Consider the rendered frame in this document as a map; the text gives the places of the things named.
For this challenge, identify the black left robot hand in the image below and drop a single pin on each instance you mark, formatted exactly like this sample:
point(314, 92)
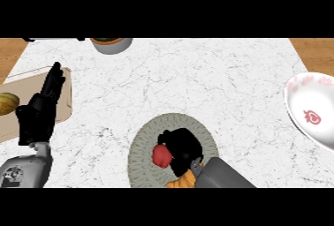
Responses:
point(39, 111)

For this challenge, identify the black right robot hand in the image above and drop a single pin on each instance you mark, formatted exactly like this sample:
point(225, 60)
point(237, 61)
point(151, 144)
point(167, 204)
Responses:
point(185, 150)

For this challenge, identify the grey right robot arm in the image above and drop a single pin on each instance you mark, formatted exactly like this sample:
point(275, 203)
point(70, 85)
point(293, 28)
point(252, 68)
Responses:
point(222, 176)

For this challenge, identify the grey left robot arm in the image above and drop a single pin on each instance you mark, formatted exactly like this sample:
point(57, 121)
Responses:
point(26, 170)

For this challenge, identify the red bell pepper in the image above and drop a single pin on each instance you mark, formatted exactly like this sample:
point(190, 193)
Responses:
point(162, 156)

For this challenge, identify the round grey woven placemat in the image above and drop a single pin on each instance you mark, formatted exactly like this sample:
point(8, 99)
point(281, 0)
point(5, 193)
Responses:
point(145, 147)

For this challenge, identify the white bowl with red print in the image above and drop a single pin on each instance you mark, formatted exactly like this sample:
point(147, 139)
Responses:
point(314, 109)

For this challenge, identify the beige cutting board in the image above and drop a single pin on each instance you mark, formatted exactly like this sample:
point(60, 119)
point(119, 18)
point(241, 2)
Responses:
point(26, 100)

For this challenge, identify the yellow-brown round fruit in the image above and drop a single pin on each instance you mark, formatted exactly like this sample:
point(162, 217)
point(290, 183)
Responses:
point(6, 103)

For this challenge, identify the orange vegetable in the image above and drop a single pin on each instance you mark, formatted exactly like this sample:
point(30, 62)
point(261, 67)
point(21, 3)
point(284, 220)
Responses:
point(182, 181)

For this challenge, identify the grey pot with plant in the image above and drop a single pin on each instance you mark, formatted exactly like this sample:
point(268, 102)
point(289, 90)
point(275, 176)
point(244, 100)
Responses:
point(111, 45)

